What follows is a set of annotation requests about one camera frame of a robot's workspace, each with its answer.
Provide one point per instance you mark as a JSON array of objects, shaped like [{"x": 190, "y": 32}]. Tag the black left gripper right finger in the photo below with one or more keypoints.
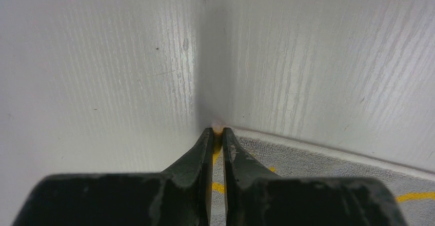
[{"x": 257, "y": 196}]

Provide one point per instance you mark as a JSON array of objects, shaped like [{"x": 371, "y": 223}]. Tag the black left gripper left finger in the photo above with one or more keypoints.
[{"x": 178, "y": 195}]

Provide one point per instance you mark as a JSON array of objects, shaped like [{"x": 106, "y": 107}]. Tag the yellow towel with grey pattern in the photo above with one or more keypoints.
[{"x": 413, "y": 189}]

